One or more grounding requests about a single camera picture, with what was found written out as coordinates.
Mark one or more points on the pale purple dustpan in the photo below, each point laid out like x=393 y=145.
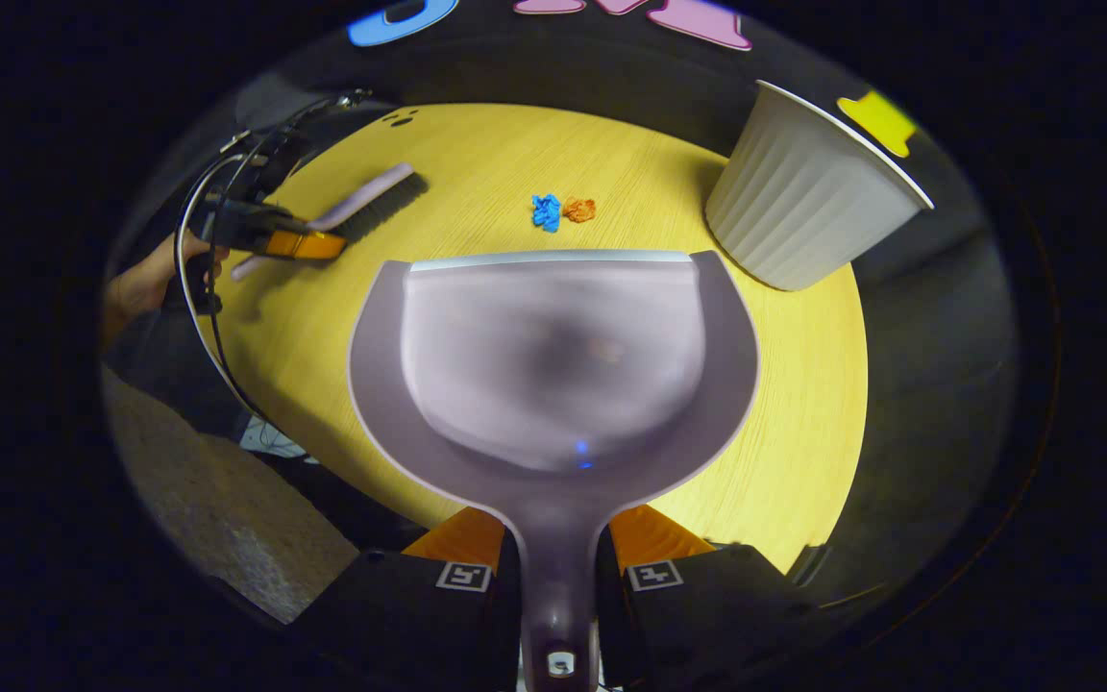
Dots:
x=553 y=356

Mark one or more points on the person's white shoe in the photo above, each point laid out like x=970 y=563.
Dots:
x=270 y=442

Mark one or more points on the small pale purple broom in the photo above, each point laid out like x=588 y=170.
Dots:
x=371 y=197

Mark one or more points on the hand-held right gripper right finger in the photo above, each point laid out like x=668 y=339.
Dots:
x=707 y=625

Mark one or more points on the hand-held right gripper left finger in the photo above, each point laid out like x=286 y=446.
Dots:
x=400 y=615

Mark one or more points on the blue paper trash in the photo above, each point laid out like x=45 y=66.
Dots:
x=546 y=213

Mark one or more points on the yellow wooden desktop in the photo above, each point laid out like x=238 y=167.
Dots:
x=477 y=163

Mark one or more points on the person's leg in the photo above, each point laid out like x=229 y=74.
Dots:
x=342 y=500

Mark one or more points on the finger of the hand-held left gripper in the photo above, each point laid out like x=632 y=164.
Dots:
x=308 y=245

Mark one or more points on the orange paper trash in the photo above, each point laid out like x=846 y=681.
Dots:
x=579 y=210

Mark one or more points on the white ribbed garbage bin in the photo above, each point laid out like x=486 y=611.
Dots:
x=803 y=211

